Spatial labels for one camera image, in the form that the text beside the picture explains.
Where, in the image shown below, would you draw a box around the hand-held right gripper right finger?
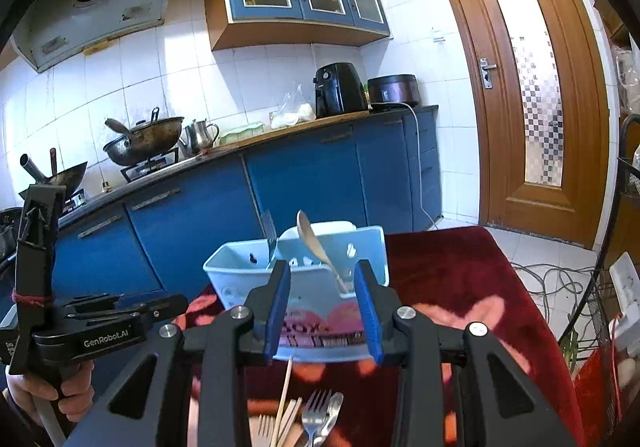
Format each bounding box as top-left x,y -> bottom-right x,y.
352,259 -> 586,447

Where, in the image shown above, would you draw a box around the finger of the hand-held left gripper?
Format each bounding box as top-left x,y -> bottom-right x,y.
117,294 -> 189,328
64,293 -> 126,314

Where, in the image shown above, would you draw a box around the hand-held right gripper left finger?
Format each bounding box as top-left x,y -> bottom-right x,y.
65,259 -> 293,447

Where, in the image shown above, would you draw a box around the light blue utensil box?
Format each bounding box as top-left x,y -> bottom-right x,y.
202,221 -> 390,363

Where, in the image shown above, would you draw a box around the metal spoon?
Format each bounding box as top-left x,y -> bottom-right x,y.
312,392 -> 345,447

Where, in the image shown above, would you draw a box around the person's left hand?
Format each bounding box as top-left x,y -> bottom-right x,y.
5,361 -> 96,424

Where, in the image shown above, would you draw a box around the wooden spoon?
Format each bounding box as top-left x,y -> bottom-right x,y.
296,210 -> 351,294

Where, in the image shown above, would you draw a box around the tall metal fork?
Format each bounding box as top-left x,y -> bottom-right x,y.
259,210 -> 279,268

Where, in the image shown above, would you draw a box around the red floral blanket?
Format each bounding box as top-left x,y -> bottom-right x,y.
170,226 -> 586,447

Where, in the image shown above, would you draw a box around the blue base kitchen cabinets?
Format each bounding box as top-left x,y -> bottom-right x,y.
0,104 -> 443,318

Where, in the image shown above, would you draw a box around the small black wok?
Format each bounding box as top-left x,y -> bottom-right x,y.
19,147 -> 88,193

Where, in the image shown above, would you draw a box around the gas stove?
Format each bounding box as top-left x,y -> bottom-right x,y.
60,150 -> 181,215

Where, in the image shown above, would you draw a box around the large black wok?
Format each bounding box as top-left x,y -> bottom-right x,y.
102,107 -> 186,167

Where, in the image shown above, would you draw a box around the metal kettle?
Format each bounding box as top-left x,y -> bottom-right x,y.
178,120 -> 221,155

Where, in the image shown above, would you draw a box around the green plastic container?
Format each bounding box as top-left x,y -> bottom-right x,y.
218,122 -> 265,145

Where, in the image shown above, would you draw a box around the wooden door with glass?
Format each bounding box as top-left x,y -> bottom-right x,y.
424,0 -> 623,248

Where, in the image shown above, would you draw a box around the clear plastic bag with food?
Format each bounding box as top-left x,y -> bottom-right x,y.
270,83 -> 317,129

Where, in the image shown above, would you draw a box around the dark rice cooker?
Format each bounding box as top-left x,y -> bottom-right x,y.
366,74 -> 422,112

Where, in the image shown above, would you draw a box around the black air fryer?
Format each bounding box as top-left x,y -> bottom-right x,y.
314,62 -> 371,119

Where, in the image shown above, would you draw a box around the red plastic bag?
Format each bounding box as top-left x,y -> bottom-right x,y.
572,347 -> 621,447

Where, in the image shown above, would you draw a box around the white power strip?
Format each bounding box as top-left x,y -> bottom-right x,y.
607,252 -> 640,328

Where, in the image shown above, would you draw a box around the range hood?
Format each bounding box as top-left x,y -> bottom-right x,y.
10,0 -> 182,74

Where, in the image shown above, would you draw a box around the white power cable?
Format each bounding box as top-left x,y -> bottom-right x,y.
385,101 -> 443,230

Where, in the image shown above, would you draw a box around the tangled floor cables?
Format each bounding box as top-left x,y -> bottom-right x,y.
510,259 -> 601,323

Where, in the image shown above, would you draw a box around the metal door handle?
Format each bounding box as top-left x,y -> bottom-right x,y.
479,57 -> 498,89

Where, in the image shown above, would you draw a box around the black wire rack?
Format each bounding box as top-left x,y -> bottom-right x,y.
560,114 -> 640,447

